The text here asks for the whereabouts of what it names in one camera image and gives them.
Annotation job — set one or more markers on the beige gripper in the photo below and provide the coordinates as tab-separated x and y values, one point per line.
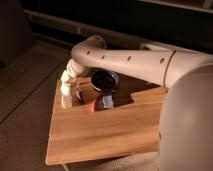
70	74

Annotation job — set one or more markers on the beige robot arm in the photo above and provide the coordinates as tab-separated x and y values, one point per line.
185	135

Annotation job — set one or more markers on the small clear bottle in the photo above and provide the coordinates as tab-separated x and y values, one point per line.
66	101

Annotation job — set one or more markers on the dark chair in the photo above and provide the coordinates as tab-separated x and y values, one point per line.
15	32

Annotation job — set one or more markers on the wooden board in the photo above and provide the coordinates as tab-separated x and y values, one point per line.
79	134

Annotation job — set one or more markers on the white window rail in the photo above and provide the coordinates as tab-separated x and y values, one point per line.
85	30

